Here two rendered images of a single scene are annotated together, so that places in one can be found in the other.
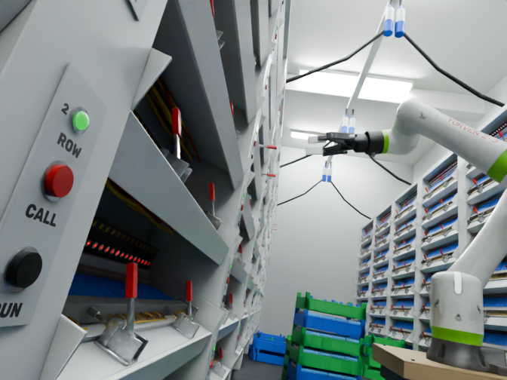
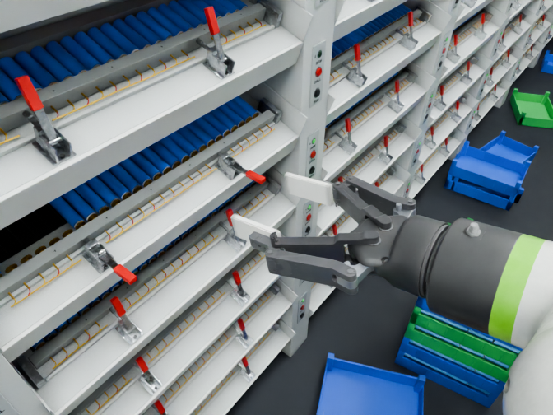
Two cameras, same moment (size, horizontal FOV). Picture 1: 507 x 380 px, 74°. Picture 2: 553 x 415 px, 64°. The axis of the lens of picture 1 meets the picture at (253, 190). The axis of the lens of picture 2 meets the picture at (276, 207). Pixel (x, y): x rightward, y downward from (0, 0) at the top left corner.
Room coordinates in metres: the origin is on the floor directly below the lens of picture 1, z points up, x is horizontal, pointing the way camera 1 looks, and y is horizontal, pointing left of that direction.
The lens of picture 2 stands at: (0.85, -0.41, 1.36)
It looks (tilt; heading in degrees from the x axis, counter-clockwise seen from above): 42 degrees down; 33
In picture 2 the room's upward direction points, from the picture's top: straight up
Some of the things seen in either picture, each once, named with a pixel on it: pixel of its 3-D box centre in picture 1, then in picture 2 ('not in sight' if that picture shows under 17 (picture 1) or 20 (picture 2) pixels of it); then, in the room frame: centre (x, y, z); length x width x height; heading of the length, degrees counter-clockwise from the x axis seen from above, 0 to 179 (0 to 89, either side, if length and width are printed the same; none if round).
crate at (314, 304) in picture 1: (329, 305); not in sight; (1.78, -0.49, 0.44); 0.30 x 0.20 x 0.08; 93
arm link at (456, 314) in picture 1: (455, 305); not in sight; (1.00, -0.64, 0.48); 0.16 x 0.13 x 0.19; 152
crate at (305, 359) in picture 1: (324, 357); (465, 325); (1.78, -0.49, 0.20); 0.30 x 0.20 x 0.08; 93
